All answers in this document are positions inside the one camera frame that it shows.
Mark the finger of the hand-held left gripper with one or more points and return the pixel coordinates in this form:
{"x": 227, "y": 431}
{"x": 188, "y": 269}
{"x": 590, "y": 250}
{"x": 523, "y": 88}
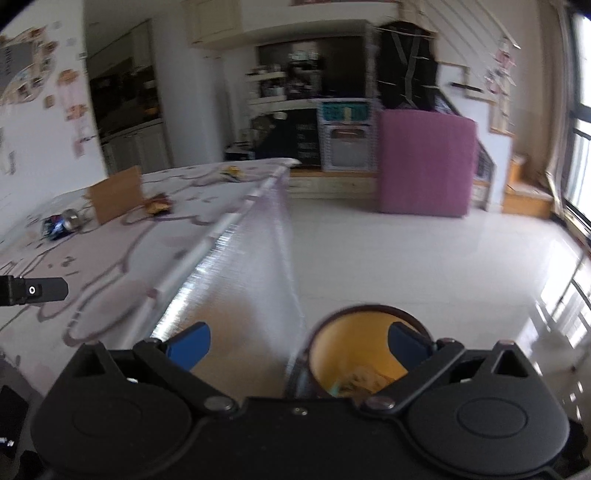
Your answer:
{"x": 44, "y": 290}

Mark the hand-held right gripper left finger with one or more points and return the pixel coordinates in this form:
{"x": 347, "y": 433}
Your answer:
{"x": 194, "y": 344}

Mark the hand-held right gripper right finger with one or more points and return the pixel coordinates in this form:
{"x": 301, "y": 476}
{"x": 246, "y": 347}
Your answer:
{"x": 408, "y": 344}

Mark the yellow waste bin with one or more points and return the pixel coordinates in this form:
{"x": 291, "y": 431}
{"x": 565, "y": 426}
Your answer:
{"x": 351, "y": 337}

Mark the crushed blue soda can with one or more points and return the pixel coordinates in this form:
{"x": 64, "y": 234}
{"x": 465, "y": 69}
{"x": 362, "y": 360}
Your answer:
{"x": 62, "y": 225}

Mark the printed cartoon tablecloth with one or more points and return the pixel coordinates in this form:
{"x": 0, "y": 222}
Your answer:
{"x": 138, "y": 258}

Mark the brown cardboard piece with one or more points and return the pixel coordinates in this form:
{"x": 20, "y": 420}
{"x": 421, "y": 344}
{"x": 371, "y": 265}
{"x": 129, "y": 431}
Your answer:
{"x": 115, "y": 196}

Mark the yellow snack wrapper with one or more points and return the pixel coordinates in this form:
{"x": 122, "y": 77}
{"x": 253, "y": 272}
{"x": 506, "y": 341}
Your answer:
{"x": 158, "y": 204}
{"x": 232, "y": 173}

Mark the wooden floor platform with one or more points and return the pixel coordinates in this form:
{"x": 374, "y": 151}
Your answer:
{"x": 332, "y": 184}

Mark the pink folded mattress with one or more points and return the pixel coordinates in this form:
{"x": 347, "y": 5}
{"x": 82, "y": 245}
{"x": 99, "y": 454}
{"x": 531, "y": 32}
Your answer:
{"x": 427, "y": 164}

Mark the cream kitchen cabinet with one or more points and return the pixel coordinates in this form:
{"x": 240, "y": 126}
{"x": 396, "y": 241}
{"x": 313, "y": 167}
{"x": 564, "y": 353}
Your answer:
{"x": 129, "y": 115}

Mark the white storage cart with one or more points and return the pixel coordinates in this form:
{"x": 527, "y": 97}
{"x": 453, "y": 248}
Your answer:
{"x": 346, "y": 147}

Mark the wooden staircase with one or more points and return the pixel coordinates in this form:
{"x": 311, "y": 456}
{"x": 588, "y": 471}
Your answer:
{"x": 503, "y": 152}

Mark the black letter board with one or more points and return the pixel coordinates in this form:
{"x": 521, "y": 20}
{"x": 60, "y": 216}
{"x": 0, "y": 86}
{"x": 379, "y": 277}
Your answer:
{"x": 288, "y": 141}

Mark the teal sign plate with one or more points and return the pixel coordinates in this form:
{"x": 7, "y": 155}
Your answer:
{"x": 345, "y": 113}

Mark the black balcony railing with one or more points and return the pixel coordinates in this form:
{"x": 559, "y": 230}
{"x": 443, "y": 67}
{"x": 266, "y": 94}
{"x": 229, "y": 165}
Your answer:
{"x": 579, "y": 138}

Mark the black vest white trim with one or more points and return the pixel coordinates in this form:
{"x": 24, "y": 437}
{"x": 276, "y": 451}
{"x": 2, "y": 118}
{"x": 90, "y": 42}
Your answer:
{"x": 406, "y": 64}

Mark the shelf with bottles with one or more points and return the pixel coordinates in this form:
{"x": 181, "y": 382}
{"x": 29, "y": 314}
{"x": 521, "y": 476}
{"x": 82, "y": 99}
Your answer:
{"x": 286, "y": 78}

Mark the wall photo collage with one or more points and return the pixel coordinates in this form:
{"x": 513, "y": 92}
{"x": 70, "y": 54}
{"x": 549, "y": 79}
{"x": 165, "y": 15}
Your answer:
{"x": 25, "y": 69}

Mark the cream wall cabinet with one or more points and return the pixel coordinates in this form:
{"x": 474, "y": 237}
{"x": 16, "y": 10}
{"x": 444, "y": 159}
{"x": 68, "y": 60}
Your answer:
{"x": 214, "y": 23}

